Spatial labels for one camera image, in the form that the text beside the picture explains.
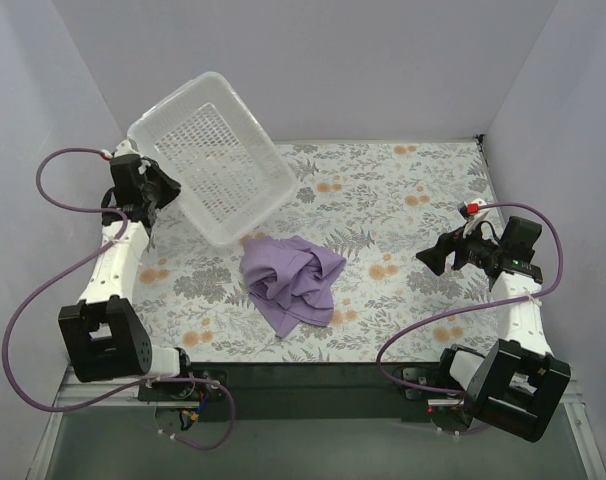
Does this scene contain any white plastic mesh basket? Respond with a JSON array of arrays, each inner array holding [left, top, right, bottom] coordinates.
[[126, 72, 297, 247]]

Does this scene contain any purple t shirt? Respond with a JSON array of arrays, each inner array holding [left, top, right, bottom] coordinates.
[[240, 236, 346, 339]]

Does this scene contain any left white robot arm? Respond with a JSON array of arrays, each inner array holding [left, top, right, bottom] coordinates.
[[58, 153, 196, 400]]

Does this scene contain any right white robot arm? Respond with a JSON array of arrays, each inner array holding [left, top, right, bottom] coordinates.
[[416, 214, 571, 442]]

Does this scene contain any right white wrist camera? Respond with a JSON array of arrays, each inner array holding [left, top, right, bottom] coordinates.
[[458, 198, 488, 238]]

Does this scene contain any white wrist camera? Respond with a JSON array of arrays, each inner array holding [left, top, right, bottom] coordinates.
[[112, 139, 150, 170], [458, 198, 488, 238]]

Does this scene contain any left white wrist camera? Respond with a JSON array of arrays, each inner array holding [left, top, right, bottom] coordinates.
[[112, 139, 150, 170]]

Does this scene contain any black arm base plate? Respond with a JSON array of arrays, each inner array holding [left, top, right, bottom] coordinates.
[[137, 362, 481, 432]]

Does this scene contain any aluminium frame rail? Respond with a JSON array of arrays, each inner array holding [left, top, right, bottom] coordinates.
[[46, 385, 606, 479]]

